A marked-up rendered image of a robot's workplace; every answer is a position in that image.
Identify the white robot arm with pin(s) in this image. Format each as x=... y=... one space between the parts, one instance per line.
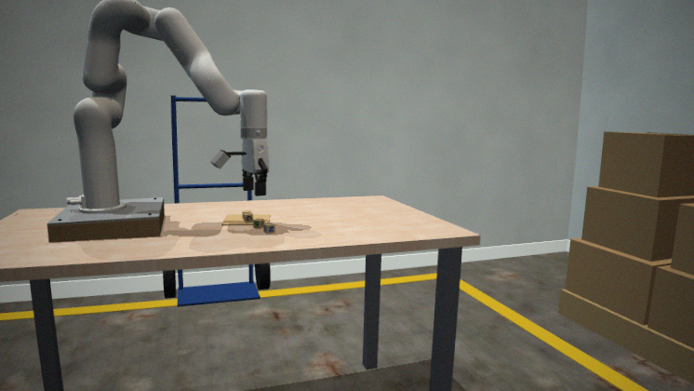
x=93 y=116

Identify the tan flat mat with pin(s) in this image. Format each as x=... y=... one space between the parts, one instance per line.
x=237 y=219

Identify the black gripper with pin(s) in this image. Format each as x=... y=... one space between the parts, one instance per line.
x=256 y=162

